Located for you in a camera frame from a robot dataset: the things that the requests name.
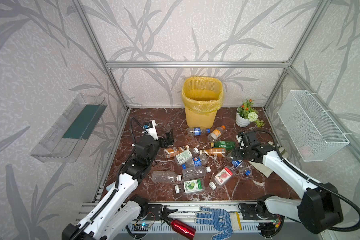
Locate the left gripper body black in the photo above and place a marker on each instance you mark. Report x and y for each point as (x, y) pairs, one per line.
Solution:
(163, 140)

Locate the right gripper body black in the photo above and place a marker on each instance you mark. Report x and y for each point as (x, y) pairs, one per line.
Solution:
(240, 152)

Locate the blue label bottle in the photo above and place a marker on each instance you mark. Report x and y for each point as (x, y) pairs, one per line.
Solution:
(196, 131)
(239, 167)

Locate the green white label bottle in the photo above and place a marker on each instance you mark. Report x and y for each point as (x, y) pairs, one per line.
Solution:
(186, 155)

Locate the amber tea bottle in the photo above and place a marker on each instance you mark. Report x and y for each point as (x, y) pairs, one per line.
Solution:
(214, 152)

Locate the clear crushed bottle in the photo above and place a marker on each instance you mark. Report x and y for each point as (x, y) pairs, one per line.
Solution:
(166, 177)

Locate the pepsi label bottle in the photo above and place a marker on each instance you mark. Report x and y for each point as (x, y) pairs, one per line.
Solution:
(198, 161)

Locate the clear ribbed bottle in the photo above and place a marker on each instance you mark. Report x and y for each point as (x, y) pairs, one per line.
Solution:
(195, 172)

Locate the red pink label bottle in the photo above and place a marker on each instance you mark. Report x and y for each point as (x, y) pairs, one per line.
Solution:
(221, 178)

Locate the green lime label bottle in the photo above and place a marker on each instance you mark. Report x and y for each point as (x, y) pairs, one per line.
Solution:
(190, 187)

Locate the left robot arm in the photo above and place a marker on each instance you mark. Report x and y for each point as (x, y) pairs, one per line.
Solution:
(113, 213)

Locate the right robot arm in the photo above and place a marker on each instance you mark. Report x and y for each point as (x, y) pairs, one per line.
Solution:
(319, 205)

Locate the yellow trash bin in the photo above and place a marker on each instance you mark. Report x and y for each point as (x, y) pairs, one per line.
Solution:
(202, 98)

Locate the green bottle yellow cap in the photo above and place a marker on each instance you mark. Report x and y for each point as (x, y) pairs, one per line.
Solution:
(228, 145)

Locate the potted plant white pot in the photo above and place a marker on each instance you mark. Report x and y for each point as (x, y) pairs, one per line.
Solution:
(246, 114)

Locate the orange cap clear bottle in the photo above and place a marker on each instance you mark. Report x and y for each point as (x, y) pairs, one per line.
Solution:
(215, 134)

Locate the yellow sponge pad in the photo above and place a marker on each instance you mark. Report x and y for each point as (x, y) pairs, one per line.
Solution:
(235, 221)

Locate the blue dotted work glove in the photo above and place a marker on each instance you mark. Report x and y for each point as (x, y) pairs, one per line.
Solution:
(219, 219)

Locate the small circuit board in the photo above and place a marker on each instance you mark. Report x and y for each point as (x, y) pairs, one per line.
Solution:
(142, 226)

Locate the red metal flask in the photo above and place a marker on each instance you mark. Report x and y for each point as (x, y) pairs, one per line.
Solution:
(176, 225)

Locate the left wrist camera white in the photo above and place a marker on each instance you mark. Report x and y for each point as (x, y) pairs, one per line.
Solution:
(149, 128)

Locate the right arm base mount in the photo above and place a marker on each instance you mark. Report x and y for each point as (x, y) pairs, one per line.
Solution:
(257, 210)

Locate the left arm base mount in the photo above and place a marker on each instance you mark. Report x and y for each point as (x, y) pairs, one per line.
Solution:
(148, 211)

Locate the white wire mesh basket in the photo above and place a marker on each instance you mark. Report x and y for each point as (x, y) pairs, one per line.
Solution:
(312, 130)

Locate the clear acrylic wall shelf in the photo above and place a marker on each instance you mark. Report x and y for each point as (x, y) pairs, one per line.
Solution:
(67, 137)

